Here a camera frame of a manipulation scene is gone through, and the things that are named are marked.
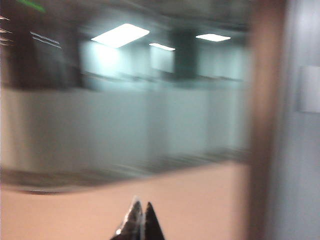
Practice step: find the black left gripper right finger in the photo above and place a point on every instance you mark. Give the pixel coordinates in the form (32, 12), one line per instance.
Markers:
(152, 225)

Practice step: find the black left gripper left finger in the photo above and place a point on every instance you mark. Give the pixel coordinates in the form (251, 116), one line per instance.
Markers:
(132, 225)

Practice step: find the curved frosted glass partition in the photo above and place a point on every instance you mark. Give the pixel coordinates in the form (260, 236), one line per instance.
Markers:
(125, 120)

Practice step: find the dark square column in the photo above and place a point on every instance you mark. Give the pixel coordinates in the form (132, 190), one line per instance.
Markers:
(185, 52)

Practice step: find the small ceiling light panel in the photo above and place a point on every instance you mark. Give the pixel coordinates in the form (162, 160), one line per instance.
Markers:
(212, 37)
(162, 46)

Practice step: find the large ceiling light panel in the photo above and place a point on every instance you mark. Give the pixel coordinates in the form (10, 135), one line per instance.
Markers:
(120, 35)

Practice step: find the white wall switch plate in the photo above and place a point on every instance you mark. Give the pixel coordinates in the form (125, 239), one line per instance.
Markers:
(310, 88)

